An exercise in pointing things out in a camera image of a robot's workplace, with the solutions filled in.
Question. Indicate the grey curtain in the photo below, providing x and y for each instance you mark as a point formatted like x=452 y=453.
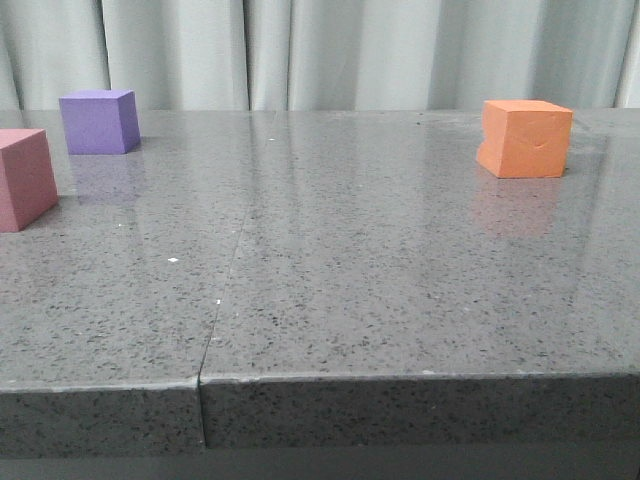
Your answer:
x=322 y=55

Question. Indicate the purple foam cube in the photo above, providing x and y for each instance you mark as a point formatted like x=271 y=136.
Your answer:
x=100 y=121

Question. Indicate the orange foam cube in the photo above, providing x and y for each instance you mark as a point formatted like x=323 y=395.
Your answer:
x=524 y=138

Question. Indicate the pink foam cube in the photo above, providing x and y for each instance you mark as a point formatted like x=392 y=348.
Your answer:
x=28 y=187

